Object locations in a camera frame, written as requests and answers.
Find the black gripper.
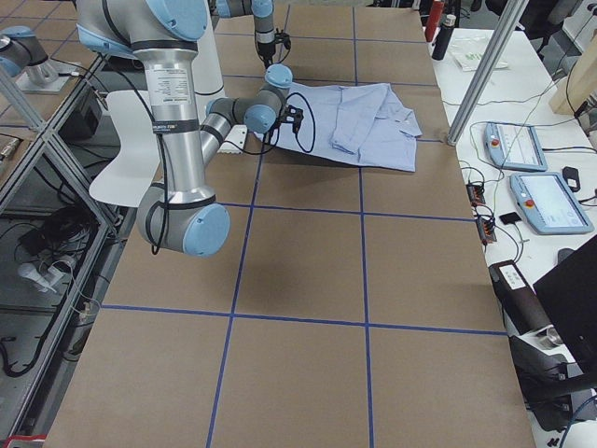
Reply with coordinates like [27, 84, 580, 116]
[255, 29, 291, 69]
[277, 105, 304, 132]

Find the light blue striped shirt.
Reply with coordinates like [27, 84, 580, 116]
[276, 83, 422, 172]

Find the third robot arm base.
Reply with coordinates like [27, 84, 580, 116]
[1, 25, 80, 93]

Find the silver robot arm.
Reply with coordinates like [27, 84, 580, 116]
[76, 1, 300, 257]
[215, 0, 291, 68]

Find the black water bottle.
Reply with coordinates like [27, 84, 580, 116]
[431, 14, 457, 61]

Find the red cylinder bottle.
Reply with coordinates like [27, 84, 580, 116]
[424, 0, 444, 43]

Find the white curved chair seat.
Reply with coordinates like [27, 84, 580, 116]
[89, 90, 160, 208]

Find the plastic bag green lettering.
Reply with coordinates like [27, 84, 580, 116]
[448, 36, 490, 72]

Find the brown paper table cover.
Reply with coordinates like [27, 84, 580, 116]
[46, 6, 535, 447]

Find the far teach pendant tablet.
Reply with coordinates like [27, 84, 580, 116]
[483, 121, 548, 172]

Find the teach pendant tablet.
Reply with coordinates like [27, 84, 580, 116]
[509, 172, 594, 235]
[483, 121, 548, 172]

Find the near teach pendant tablet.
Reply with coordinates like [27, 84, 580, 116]
[509, 172, 594, 235]

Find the black monitor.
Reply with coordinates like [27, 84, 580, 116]
[534, 238, 596, 371]

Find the white central pedestal column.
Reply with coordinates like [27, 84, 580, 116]
[186, 0, 248, 155]

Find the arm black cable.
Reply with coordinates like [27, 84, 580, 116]
[148, 91, 316, 256]

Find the aluminium frame post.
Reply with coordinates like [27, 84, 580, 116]
[447, 0, 528, 147]

